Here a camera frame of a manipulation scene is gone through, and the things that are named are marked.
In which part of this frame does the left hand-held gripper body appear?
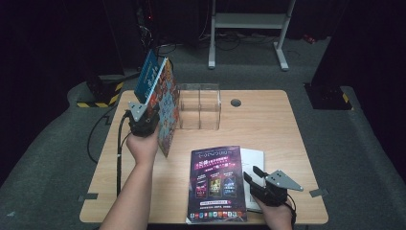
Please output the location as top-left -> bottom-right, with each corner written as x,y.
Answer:
127,101 -> 161,138

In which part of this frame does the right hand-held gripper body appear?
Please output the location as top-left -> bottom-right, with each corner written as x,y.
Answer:
251,170 -> 305,207

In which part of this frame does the white book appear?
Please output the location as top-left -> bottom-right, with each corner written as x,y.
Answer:
239,148 -> 266,214

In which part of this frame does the dark blue picture book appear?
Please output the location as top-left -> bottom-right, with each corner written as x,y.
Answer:
133,49 -> 161,104

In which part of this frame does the clear acrylic book rack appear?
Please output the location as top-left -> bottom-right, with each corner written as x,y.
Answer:
176,83 -> 222,131

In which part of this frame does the person's left hand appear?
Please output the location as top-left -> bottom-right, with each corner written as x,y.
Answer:
126,126 -> 161,167

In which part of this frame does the person's right hand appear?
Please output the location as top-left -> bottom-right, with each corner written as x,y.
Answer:
254,195 -> 293,230

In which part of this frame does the black yellow striped base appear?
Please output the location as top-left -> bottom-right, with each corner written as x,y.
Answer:
304,83 -> 353,111
76,75 -> 124,108

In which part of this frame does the black computer tower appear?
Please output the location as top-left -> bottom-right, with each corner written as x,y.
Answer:
135,0 -> 159,70

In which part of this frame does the white metal stand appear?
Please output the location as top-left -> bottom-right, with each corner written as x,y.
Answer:
208,0 -> 296,72

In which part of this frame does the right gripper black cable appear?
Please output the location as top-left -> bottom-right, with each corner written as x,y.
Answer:
285,197 -> 297,228

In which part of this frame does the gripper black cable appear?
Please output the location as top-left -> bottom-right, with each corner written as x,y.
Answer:
285,197 -> 297,228
116,109 -> 132,197

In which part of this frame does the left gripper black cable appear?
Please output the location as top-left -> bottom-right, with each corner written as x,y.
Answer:
116,109 -> 132,197

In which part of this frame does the black floor cable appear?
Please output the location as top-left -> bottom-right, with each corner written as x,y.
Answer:
86,104 -> 118,165
157,44 -> 176,65

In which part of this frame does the black cable bundle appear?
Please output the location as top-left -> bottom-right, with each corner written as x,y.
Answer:
197,30 -> 279,52

